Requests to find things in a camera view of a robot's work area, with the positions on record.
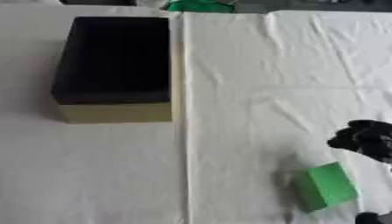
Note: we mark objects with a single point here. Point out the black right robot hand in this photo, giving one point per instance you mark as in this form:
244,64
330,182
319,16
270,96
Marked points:
371,143

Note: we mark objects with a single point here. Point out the tan cardboard box black inside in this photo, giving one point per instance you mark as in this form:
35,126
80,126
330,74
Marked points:
115,70

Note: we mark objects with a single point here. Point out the green rectangular block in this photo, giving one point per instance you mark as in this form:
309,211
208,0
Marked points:
326,186

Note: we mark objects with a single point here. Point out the green object beyond table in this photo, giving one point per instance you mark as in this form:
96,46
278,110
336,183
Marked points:
200,5

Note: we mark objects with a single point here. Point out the black object beyond table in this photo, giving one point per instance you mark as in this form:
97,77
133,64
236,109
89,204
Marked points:
97,2

